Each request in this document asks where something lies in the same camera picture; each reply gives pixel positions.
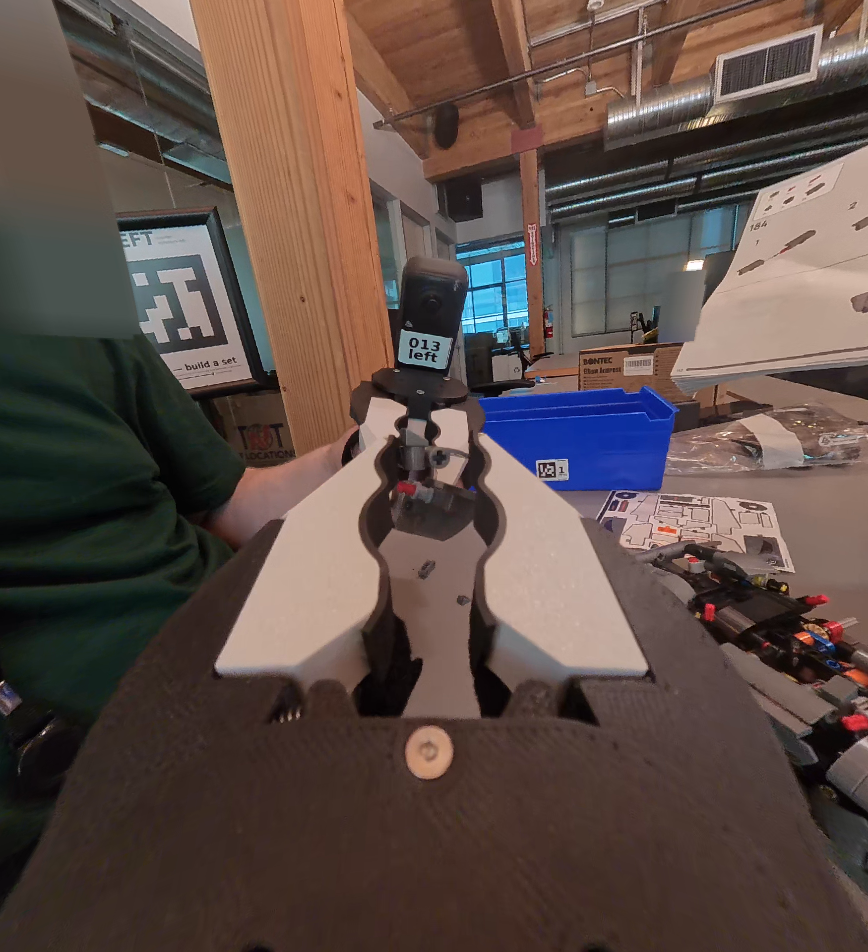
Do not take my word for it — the small grey lego connector assembly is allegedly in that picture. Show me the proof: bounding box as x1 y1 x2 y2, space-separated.
403 416 472 477

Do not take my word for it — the white air vent grille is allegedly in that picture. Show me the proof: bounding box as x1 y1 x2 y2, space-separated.
709 24 825 103

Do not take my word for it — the metal ventilation duct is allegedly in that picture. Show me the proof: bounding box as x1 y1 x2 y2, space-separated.
604 15 868 153

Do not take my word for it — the blue plastic bin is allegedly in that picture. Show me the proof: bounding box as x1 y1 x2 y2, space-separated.
477 387 679 493

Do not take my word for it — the printed cardboard box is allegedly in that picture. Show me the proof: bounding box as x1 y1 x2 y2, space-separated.
577 342 719 406

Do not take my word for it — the lego instruction booklet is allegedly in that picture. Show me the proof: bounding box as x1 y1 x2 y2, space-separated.
671 137 868 395

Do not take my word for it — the cardboard box red logo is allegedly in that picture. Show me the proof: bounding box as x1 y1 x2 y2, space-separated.
211 390 297 471

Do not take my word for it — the large grey lego vehicle model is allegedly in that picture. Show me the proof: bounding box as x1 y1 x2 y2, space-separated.
646 539 868 908

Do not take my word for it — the thick wooden support post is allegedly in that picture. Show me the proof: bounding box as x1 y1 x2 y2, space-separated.
190 0 398 456

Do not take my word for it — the framed marker sign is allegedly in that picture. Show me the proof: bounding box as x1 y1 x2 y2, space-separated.
116 207 271 394

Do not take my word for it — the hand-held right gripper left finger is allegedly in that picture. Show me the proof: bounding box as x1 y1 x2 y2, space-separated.
214 435 414 716

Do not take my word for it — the slim wooden post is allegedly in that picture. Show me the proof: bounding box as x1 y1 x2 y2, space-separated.
516 145 552 358

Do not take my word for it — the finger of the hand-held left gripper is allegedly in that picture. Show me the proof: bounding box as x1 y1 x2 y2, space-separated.
363 398 410 458
434 405 485 486

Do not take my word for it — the lego sticker sheet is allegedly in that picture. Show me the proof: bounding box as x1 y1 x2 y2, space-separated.
598 489 797 575

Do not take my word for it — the black wall speaker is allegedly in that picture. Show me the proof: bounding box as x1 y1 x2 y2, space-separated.
437 178 485 223

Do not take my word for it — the person's left forearm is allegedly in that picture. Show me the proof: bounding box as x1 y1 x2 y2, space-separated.
203 439 361 551

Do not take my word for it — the clear plastic parts bag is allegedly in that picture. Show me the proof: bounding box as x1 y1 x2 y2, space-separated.
665 404 868 477

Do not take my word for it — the blue lit window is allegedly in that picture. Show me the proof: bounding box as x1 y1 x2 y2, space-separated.
455 251 530 339

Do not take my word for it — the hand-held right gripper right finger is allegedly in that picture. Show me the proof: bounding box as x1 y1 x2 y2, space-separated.
470 431 651 716

